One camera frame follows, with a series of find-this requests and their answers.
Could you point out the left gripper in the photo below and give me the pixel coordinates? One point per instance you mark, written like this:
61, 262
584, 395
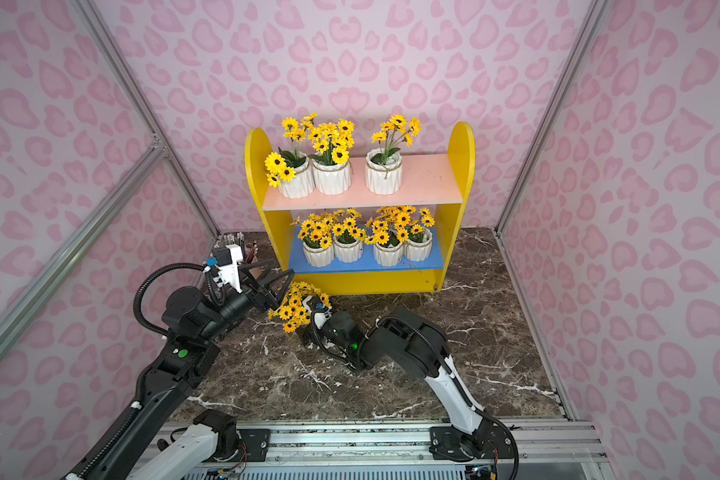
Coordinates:
256, 288

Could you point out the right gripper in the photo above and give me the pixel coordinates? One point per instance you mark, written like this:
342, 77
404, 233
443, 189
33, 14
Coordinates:
322, 324

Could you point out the shelf sunflower pot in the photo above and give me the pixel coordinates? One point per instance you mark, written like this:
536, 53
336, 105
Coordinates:
331, 143
383, 164
416, 231
348, 235
387, 233
294, 312
316, 235
288, 169

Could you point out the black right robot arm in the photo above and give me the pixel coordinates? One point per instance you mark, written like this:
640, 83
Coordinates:
421, 349

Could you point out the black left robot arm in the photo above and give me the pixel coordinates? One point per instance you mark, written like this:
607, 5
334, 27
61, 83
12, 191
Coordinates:
194, 324

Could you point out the pink pen holder cup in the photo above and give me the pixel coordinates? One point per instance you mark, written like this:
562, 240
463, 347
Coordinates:
249, 247

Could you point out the yellow two-tier shelf unit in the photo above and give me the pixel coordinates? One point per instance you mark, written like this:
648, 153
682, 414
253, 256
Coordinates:
440, 181

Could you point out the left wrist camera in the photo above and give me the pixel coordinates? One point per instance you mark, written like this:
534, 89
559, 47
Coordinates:
222, 267

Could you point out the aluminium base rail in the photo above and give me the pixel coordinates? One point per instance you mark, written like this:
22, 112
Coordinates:
399, 449

